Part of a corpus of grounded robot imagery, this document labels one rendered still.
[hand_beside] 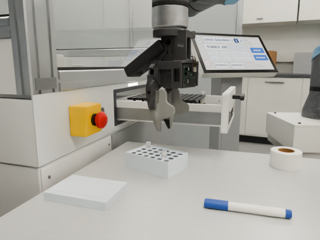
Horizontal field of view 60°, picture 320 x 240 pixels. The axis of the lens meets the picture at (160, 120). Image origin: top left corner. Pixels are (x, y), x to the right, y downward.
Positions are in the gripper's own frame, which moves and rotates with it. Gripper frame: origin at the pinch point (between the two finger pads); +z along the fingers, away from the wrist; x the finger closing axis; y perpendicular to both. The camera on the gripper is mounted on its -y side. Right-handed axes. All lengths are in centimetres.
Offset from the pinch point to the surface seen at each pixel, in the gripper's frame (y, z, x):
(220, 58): -34, -17, 105
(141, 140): -31.3, 15.5, 29.9
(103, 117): -11.8, -1.1, -6.8
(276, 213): 27.0, 10.1, -6.1
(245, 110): -85, 43, 300
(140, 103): -17.8, -1.7, 13.5
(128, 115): -21.3, 2.1, 12.1
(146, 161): -1.8, 8.3, -3.3
